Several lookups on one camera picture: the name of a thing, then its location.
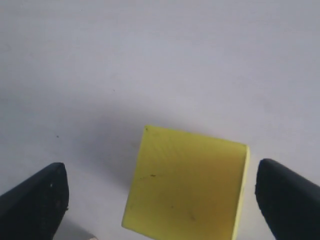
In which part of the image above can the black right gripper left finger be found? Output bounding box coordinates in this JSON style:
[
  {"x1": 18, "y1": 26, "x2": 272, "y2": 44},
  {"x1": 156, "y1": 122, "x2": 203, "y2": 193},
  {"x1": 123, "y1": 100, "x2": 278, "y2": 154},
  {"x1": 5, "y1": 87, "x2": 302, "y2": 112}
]
[{"x1": 0, "y1": 162, "x2": 69, "y2": 240}]

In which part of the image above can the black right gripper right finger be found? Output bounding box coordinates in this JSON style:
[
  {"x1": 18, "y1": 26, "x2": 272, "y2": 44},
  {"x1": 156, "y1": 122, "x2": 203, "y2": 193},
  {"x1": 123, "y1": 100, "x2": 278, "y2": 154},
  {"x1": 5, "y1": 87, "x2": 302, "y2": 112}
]
[{"x1": 255, "y1": 158, "x2": 320, "y2": 240}]

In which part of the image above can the yellow cube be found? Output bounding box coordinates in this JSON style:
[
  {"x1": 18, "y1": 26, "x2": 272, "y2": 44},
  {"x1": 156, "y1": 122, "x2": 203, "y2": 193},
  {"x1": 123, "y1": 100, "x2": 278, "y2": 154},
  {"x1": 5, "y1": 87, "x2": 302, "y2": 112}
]
[{"x1": 121, "y1": 125, "x2": 250, "y2": 240}]

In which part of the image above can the large light wooden cube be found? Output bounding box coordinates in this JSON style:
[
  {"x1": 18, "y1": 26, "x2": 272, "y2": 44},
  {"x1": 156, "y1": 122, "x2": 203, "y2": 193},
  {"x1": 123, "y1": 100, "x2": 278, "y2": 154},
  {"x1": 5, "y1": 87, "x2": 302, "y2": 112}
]
[{"x1": 85, "y1": 233, "x2": 99, "y2": 240}]

